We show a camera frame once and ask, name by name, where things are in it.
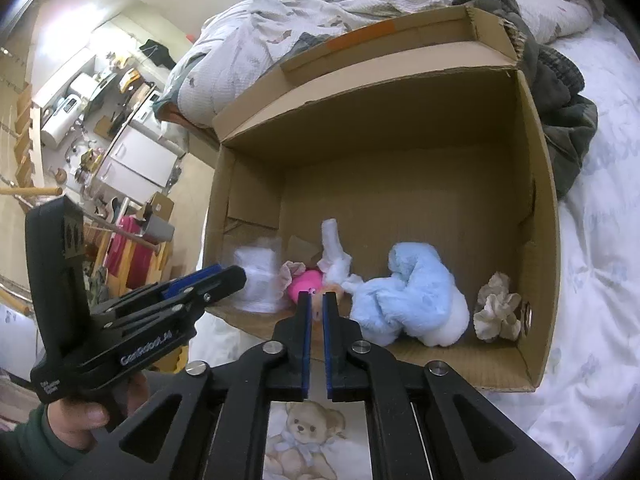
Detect wooden stick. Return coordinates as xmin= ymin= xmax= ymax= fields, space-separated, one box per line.
xmin=0 ymin=185 xmax=64 ymax=199

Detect grey storage box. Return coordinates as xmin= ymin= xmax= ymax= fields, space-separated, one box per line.
xmin=142 ymin=205 xmax=176 ymax=244

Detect paper towel roll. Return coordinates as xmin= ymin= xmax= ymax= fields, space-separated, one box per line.
xmin=40 ymin=110 xmax=77 ymax=149

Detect cluttered wall shelf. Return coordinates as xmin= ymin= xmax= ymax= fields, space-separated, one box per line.
xmin=60 ymin=55 xmax=156 ymax=131

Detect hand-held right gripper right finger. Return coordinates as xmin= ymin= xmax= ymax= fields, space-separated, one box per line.
xmin=322 ymin=290 xmax=576 ymax=480

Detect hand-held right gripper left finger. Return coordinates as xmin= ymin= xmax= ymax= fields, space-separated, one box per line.
xmin=65 ymin=290 xmax=311 ymax=480

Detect crumpled beige printed quilt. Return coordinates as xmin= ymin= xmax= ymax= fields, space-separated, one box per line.
xmin=156 ymin=0 xmax=601 ymax=131

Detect white fluffy cloth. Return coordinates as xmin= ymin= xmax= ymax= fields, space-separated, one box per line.
xmin=317 ymin=219 xmax=363 ymax=293

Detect clear plastic bag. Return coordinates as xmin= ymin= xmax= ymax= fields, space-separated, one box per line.
xmin=231 ymin=245 xmax=281 ymax=313

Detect person's green sleeved left forearm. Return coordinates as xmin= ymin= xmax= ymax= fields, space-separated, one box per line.
xmin=0 ymin=402 xmax=101 ymax=480

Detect light blue plush toy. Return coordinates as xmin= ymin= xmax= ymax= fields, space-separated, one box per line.
xmin=350 ymin=242 xmax=471 ymax=347

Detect dark camouflage blanket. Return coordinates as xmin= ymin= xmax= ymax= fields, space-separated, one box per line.
xmin=295 ymin=0 xmax=599 ymax=201

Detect cream ruffled cloth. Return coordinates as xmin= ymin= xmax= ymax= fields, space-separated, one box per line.
xmin=281 ymin=260 xmax=307 ymax=293

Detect white kitchen cabinets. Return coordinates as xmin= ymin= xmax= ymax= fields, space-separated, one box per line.
xmin=95 ymin=125 xmax=179 ymax=197

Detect wooden bed footboard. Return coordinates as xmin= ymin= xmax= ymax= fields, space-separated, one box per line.
xmin=157 ymin=102 xmax=221 ymax=173

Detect small peach plush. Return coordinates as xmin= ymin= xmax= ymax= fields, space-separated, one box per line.
xmin=311 ymin=284 xmax=347 ymax=322

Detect pink cloth on rack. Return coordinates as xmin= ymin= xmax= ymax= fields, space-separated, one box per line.
xmin=106 ymin=215 xmax=152 ymax=282

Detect person's left hand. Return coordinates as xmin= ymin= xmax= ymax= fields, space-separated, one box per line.
xmin=47 ymin=372 xmax=151 ymax=456

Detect black hanging garment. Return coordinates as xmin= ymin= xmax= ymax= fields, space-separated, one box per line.
xmin=139 ymin=39 xmax=177 ymax=69

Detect beige ruffled scrunchie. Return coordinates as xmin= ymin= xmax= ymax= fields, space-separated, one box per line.
xmin=473 ymin=271 xmax=524 ymax=343

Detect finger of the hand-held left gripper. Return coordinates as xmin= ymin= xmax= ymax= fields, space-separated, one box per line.
xmin=107 ymin=263 xmax=223 ymax=311
xmin=90 ymin=266 xmax=247 ymax=333

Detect cardboard box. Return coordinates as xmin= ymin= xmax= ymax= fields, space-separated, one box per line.
xmin=201 ymin=4 xmax=560 ymax=393

